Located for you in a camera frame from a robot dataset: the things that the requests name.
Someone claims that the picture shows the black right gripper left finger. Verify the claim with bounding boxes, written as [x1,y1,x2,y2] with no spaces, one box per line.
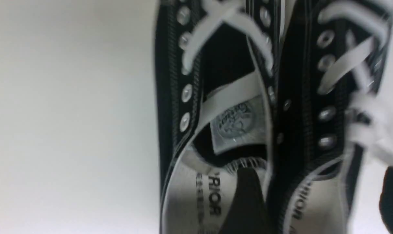
[219,168,269,234]

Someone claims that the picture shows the black laced sneaker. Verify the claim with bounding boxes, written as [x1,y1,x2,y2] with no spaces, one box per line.
[269,0,393,234]
[154,0,285,234]

